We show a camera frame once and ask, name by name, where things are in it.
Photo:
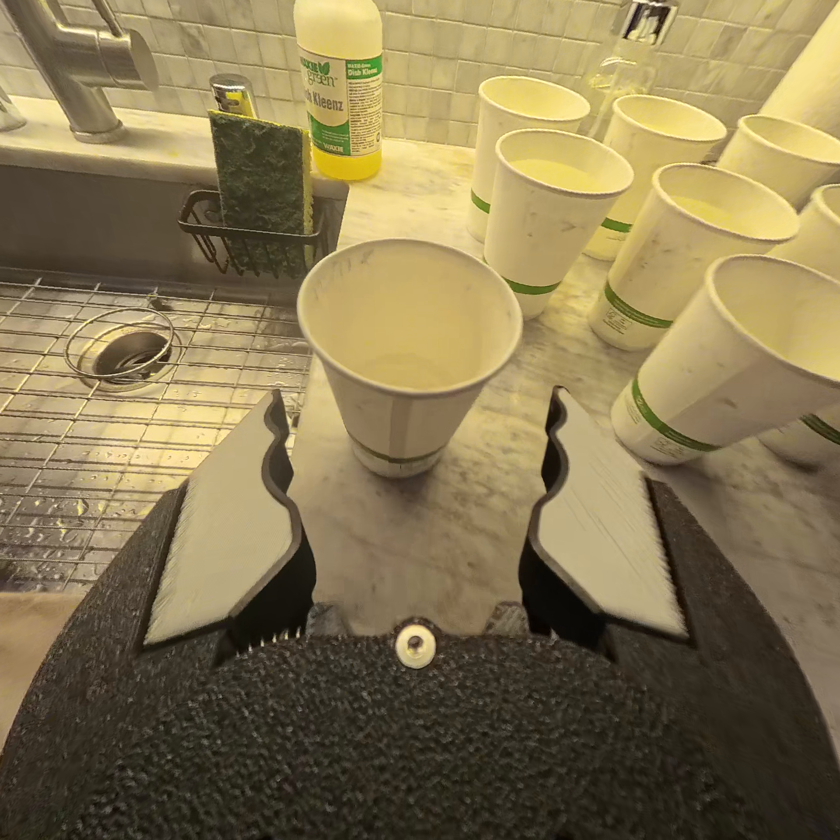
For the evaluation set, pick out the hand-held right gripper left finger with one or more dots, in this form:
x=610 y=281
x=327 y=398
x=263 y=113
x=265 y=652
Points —
x=229 y=544

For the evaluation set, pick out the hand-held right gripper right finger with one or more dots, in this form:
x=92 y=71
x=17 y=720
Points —
x=610 y=531

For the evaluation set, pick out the white paper cup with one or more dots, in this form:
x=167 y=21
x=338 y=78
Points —
x=367 y=407

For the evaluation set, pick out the metal sink drain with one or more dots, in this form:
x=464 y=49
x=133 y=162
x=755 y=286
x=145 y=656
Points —
x=124 y=358

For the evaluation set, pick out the cluster of white paper cups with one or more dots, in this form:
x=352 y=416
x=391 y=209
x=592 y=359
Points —
x=544 y=216

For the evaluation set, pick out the stainless steel sink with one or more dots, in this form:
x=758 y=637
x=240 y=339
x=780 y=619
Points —
x=98 y=216

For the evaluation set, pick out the green scrub sponge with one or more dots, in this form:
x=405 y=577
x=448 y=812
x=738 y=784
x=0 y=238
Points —
x=262 y=170

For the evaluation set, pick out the yellow dish soap bottle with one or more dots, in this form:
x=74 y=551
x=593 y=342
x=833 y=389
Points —
x=338 y=154

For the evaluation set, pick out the white paper towel roll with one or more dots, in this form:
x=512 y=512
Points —
x=814 y=72

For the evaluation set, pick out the glass pump soap dispenser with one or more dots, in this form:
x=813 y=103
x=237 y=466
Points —
x=646 y=16

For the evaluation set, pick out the brushed metal faucet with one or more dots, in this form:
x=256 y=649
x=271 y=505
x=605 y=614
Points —
x=72 y=52

